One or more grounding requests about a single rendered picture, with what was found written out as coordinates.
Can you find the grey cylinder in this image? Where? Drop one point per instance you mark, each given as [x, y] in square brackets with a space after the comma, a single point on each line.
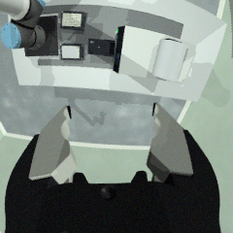
[169, 59]

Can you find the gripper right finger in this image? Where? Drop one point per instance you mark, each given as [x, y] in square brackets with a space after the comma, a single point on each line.
[176, 159]

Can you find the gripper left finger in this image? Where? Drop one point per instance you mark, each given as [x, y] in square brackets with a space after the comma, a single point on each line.
[48, 160]

